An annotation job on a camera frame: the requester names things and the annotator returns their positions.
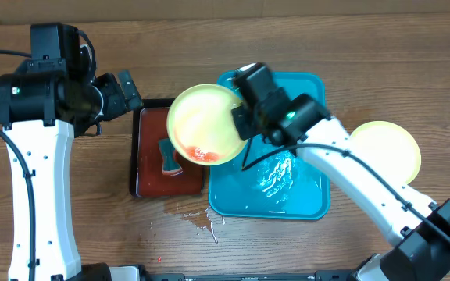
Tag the teal plastic tray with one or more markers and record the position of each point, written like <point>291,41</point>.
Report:
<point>279,187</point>

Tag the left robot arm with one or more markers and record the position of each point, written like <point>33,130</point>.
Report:
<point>41,114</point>

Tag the black tray with red water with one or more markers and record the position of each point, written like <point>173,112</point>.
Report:
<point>146,168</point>

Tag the green orange sponge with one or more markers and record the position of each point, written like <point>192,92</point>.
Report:
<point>170,166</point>

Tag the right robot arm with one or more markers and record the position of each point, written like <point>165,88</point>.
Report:
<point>415,226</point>

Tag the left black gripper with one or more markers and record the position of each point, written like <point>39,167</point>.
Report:
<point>116,107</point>

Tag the yellow plate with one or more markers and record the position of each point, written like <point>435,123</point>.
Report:
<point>391,147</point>
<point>200,125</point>

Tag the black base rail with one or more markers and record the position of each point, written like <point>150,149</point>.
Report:
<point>248,277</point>

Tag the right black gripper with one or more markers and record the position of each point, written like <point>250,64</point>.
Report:
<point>242,124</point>

